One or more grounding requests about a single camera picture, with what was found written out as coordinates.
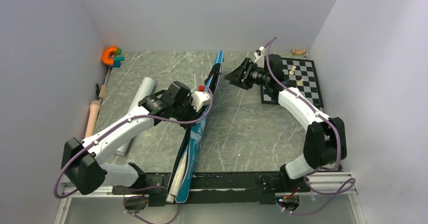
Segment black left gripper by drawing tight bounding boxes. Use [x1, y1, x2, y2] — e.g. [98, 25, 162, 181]
[172, 97, 202, 130]

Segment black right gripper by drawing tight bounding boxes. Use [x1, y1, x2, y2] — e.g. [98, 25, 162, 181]
[224, 58, 271, 90]

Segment blue racket bag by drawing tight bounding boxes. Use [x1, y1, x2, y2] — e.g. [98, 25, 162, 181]
[168, 50, 224, 203]

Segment white shuttlecock tube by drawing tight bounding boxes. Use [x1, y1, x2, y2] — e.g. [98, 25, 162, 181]
[115, 77, 157, 155]

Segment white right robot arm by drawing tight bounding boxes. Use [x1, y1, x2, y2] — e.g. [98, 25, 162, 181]
[225, 54, 347, 191]

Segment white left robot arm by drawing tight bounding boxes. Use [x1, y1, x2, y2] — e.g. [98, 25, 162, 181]
[54, 81, 213, 198]

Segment cream chess pawn upper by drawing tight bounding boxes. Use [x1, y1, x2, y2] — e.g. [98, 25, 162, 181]
[289, 66, 296, 75]

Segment cream chess pawn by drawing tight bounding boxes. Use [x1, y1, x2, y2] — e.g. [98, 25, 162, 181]
[297, 79, 304, 86]
[289, 66, 296, 75]

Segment cream chess pawn lower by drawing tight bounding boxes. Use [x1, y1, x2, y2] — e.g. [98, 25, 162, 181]
[297, 79, 304, 86]

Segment wooden arch block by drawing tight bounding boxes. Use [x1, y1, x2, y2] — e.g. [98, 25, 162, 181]
[291, 48, 307, 56]

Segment black white chessboard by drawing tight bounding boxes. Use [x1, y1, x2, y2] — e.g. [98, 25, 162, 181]
[281, 57, 324, 108]

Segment green blue toy blocks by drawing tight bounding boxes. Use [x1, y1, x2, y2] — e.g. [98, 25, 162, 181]
[110, 48, 125, 68]

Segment orange C-shaped toy block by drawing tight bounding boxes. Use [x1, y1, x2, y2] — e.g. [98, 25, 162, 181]
[101, 46, 119, 66]

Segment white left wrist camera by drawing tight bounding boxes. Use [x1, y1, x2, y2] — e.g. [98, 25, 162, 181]
[191, 85, 211, 112]

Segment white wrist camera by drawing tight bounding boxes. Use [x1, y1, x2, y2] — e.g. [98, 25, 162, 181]
[191, 85, 211, 112]
[253, 46, 266, 68]

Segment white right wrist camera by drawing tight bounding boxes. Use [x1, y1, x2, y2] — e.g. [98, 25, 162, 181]
[253, 46, 266, 68]

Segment beige handle tool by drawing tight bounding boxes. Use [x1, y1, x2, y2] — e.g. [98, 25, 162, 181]
[84, 100, 101, 138]

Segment black base frame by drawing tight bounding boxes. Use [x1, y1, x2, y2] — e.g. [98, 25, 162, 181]
[112, 171, 309, 207]

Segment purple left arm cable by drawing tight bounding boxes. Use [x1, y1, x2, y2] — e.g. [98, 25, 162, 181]
[53, 86, 215, 224]

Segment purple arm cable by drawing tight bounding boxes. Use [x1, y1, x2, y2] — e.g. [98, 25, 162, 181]
[53, 86, 215, 224]
[264, 37, 357, 216]

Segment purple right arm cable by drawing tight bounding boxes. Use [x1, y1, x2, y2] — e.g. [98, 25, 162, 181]
[264, 37, 357, 216]

